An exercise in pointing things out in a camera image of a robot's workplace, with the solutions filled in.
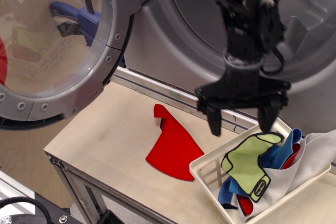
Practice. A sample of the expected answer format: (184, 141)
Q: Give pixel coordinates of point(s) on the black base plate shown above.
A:
(58, 215)

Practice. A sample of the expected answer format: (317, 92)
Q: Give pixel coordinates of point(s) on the red cloth on table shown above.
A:
(175, 148)

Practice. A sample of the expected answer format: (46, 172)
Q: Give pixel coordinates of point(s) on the grey round washer door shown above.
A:
(46, 78)

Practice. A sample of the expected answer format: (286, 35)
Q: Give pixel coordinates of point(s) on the red cloth in basket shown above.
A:
(245, 203)

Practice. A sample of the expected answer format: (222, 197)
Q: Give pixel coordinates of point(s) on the cream plastic laundry basket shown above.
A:
(208, 172)

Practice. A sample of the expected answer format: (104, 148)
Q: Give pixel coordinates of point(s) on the aluminium table frame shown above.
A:
(101, 152)

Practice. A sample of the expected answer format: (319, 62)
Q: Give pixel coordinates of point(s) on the light green cloth garment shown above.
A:
(244, 167)

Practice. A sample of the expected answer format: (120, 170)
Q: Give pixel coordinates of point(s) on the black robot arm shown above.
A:
(253, 30)

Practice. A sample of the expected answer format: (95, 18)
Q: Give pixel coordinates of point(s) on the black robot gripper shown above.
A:
(240, 87)

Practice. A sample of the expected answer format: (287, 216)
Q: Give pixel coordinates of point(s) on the light grey cloth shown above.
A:
(316, 153)

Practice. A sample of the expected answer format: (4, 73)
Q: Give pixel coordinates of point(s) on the blue clamp handle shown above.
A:
(83, 22)

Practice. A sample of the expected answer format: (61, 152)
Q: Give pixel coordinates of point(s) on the blue cloth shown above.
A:
(274, 159)

